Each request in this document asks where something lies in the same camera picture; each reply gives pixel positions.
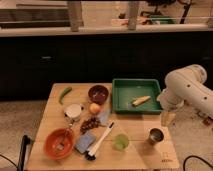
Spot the blue sponge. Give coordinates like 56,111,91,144
75,132,96,154

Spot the metal spoon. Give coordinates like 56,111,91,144
57,124,72,150

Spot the metal cup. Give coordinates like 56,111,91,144
148,128,164,145

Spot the black cable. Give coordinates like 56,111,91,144
182,155,213,171
0,134,33,171

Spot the grey blue cloth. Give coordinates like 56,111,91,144
97,109,110,126

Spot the dark counter cabinet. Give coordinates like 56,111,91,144
0,28,213,100

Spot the orange peach fruit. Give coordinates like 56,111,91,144
89,103,101,115

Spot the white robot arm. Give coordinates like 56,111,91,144
157,64,213,126

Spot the white dish brush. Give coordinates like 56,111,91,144
85,122,114,161

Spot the orange bowl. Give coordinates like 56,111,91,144
43,128,75,160

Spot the green chili pepper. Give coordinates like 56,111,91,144
58,87,72,105

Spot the translucent green cup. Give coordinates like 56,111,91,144
114,134,129,151

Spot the dark red bowl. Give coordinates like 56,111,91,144
88,85,109,105

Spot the white small pot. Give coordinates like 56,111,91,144
64,103,83,121

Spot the purple grape bunch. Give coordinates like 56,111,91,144
80,117,100,134

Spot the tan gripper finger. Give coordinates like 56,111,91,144
161,111,176,127

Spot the black cable right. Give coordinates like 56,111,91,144
182,155,213,171

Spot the green plastic tray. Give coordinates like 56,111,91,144
112,79,162,115

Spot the black cable left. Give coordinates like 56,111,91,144
0,134,33,171

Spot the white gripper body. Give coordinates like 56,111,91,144
157,88,183,111

